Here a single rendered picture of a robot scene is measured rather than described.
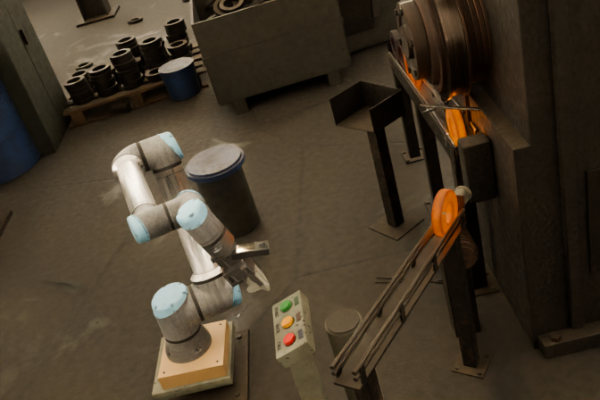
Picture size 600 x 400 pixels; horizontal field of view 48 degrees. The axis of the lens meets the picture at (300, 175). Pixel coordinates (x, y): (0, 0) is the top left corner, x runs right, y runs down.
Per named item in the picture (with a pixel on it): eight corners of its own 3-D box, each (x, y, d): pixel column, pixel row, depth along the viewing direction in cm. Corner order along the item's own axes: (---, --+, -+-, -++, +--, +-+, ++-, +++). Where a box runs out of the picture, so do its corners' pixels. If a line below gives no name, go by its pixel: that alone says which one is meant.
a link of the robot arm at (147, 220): (104, 149, 255) (125, 221, 196) (135, 137, 258) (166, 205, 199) (114, 176, 260) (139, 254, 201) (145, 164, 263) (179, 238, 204)
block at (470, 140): (493, 187, 248) (486, 129, 236) (500, 197, 241) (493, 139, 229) (464, 194, 248) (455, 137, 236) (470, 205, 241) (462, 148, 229)
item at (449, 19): (439, 67, 269) (420, -50, 246) (477, 117, 229) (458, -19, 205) (423, 71, 270) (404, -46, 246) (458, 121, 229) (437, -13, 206)
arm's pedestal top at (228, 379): (154, 402, 266) (151, 395, 264) (164, 344, 293) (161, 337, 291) (233, 384, 263) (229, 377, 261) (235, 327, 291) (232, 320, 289)
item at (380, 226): (387, 204, 354) (360, 79, 318) (426, 220, 335) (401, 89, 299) (361, 225, 345) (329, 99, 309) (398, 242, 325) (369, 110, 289)
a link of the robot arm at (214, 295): (202, 313, 276) (133, 141, 261) (241, 295, 279) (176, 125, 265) (207, 325, 261) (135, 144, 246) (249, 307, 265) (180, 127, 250)
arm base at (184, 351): (161, 365, 267) (153, 347, 262) (172, 332, 283) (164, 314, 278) (206, 360, 263) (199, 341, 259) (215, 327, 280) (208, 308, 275)
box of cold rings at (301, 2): (334, 45, 571) (312, -48, 532) (356, 79, 499) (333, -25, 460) (217, 80, 570) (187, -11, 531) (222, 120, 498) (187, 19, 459)
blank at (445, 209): (455, 237, 223) (445, 236, 225) (460, 190, 223) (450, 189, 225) (438, 237, 210) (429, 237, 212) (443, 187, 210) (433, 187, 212)
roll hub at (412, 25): (416, 61, 257) (404, -11, 243) (436, 88, 233) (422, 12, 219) (402, 64, 257) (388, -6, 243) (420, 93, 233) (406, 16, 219)
